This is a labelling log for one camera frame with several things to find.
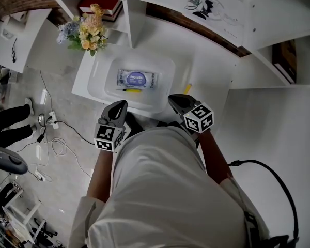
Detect stack of red books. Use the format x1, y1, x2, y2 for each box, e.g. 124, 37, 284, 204
79, 0, 124, 23

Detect white shelf hutch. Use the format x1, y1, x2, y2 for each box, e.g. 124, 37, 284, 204
36, 0, 310, 89

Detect white frame rack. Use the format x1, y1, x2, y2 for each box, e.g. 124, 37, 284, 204
1, 200, 42, 242

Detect person's right forearm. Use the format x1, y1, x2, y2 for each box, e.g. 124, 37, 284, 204
197, 129, 235, 184

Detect black earphone cable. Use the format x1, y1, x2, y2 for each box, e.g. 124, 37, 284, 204
11, 37, 18, 64

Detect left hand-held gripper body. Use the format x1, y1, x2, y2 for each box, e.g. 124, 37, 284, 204
94, 100, 128, 153

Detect black floor cable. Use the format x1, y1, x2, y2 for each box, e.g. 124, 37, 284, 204
56, 119, 97, 146

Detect black body-worn device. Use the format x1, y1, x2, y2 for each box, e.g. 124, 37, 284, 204
244, 210, 300, 248

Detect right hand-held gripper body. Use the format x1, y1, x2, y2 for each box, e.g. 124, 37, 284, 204
167, 94, 215, 134

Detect white side table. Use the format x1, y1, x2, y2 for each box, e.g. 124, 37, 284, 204
0, 8, 54, 74

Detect person's right leg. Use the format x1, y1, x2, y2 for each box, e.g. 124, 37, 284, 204
156, 120, 187, 131

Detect yellow and blue flower bouquet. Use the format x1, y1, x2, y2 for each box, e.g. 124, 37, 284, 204
56, 3, 109, 57

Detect grey black oval object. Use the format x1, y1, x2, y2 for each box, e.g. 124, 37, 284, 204
0, 146, 29, 175

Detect person's left forearm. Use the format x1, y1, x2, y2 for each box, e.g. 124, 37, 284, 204
86, 148, 117, 204

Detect person's left leg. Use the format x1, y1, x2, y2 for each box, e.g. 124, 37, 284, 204
122, 112, 145, 142

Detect clear plastic storage bin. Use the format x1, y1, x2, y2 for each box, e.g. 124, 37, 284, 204
87, 47, 176, 114

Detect person's leg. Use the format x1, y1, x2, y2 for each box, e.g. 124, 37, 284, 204
122, 112, 145, 142
156, 120, 187, 131

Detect person's white shirt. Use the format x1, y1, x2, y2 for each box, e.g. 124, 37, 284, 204
68, 126, 271, 248

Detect thick black cable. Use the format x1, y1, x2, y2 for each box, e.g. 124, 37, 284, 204
227, 160, 300, 239

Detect black folding stand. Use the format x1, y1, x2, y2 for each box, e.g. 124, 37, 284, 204
30, 217, 59, 242

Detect white sheet with black drawing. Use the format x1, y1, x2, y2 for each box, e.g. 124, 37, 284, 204
183, 0, 245, 48

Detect brown hardcover book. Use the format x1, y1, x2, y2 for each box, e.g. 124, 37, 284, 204
271, 39, 298, 85

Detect purple label wipes packet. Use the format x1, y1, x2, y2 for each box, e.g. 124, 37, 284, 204
116, 69, 160, 89

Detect white desk with drawers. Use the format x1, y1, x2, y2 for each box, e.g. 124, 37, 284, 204
71, 14, 249, 129

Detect white power strip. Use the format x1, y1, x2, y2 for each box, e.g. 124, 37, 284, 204
46, 110, 59, 129
35, 168, 46, 182

